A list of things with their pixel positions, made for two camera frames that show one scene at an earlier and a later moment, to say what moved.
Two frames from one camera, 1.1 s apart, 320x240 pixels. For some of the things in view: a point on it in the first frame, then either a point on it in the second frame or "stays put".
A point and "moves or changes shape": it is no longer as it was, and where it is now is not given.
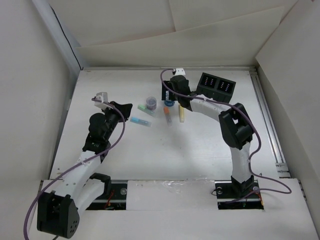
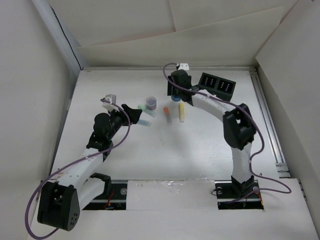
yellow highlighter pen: (181, 113) stays put
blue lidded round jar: (169, 103) moves or changes shape
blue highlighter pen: (140, 121) stays put
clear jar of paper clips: (151, 102) stays put
